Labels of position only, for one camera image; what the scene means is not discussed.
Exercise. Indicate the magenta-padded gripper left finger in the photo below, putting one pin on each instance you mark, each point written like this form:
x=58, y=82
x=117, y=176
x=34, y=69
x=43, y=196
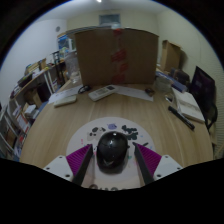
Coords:
x=58, y=166

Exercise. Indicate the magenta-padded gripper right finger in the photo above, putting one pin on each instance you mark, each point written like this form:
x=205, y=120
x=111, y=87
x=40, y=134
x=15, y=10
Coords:
x=168, y=166

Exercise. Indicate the black computer mouse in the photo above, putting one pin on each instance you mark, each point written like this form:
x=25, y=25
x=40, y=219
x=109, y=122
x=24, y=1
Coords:
x=112, y=151

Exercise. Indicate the round white printed mouse pad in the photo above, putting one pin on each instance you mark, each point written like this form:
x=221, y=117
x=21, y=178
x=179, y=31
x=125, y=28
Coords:
x=80, y=135

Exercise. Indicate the long black pen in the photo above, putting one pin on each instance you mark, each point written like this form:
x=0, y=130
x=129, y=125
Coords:
x=181, y=117

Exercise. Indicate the white bookshelf with books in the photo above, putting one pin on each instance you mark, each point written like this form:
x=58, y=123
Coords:
x=13, y=133

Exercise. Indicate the open white book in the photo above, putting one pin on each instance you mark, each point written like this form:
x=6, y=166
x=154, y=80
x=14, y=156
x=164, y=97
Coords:
x=189, y=106

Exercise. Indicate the black chair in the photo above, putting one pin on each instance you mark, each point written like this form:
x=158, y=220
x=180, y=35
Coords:
x=212, y=116

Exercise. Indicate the cardboard box under desk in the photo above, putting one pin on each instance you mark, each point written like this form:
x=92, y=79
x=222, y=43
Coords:
x=33, y=97

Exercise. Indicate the black box under desk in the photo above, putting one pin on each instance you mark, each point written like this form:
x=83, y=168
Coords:
x=44, y=91

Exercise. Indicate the black monitor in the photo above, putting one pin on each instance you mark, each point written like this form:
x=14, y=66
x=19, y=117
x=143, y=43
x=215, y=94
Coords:
x=202, y=88

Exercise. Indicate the white remote control with buttons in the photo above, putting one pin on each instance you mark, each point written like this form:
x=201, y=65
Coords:
x=102, y=92

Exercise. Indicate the wooden side desk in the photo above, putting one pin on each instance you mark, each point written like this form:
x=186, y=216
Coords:
x=36, y=78

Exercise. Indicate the clear plastic jar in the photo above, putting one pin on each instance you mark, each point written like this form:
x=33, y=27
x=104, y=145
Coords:
x=73, y=68

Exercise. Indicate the upright brown cardboard box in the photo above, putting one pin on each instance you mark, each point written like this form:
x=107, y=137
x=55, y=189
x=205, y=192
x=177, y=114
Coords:
x=170, y=56

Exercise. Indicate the large brown cardboard box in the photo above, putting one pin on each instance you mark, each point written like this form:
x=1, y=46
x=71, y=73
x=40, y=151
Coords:
x=100, y=56

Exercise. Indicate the white shelf unit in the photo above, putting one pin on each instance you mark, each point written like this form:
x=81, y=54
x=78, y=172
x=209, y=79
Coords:
x=65, y=42

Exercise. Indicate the round wall clock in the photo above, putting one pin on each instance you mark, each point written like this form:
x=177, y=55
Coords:
x=58, y=29

